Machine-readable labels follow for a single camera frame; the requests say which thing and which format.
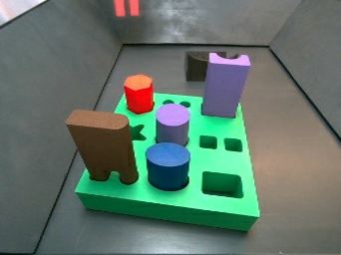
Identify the brown double-leg block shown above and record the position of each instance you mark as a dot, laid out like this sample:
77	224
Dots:
103	139

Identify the green shape-sorter board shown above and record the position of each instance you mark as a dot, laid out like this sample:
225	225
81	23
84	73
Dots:
219	197

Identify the light purple cylinder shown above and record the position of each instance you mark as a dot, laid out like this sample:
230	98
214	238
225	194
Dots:
172	124

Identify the blue cylinder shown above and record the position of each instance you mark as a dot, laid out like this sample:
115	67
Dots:
167	166

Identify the red hexagonal peg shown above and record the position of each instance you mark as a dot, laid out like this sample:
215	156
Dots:
139	93

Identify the purple notched tall block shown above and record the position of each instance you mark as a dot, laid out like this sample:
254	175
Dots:
226	75

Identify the black curved holder stand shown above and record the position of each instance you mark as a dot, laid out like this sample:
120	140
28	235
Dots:
195	65

